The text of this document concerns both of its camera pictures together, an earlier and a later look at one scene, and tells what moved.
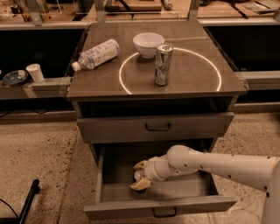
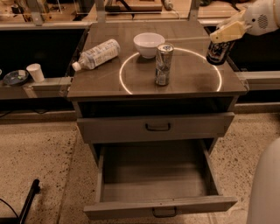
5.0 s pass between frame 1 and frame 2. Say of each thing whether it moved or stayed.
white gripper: moved
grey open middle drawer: stayed
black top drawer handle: stayed
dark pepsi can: moved
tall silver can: stayed
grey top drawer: stayed
